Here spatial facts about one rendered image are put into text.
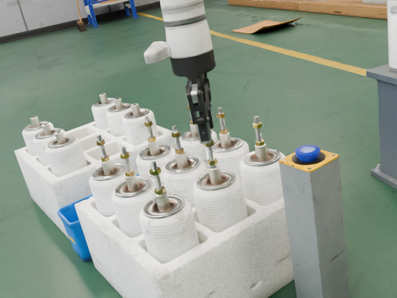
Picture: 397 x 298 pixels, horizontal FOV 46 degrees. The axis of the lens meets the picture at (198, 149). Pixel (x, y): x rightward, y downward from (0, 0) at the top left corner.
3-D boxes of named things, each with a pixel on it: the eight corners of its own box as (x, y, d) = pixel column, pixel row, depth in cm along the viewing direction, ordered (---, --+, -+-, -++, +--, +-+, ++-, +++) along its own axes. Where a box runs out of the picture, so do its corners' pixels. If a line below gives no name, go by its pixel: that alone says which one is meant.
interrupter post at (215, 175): (209, 185, 88) (206, 170, 87) (211, 180, 90) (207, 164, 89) (222, 184, 88) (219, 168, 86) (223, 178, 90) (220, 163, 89)
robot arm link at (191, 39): (153, 54, 85) (145, 19, 82) (214, 43, 83) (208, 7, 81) (144, 65, 76) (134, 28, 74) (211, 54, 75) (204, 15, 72)
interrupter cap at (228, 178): (194, 194, 86) (194, 191, 86) (199, 175, 93) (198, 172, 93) (235, 190, 85) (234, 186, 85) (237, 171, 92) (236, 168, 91)
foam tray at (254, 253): (219, 201, 132) (208, 143, 126) (327, 256, 101) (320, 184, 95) (94, 267, 114) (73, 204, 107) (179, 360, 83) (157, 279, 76)
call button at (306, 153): (308, 152, 79) (306, 142, 78) (326, 158, 76) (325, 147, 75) (290, 161, 77) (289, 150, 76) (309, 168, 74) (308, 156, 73)
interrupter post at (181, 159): (178, 165, 100) (174, 151, 98) (188, 163, 99) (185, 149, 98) (176, 169, 97) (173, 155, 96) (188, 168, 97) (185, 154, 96)
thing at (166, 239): (150, 289, 92) (128, 210, 85) (189, 265, 96) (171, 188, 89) (177, 313, 84) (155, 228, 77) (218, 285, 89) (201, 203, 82)
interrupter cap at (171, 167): (167, 162, 102) (166, 159, 102) (201, 156, 101) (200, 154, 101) (163, 177, 95) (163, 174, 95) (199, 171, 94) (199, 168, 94)
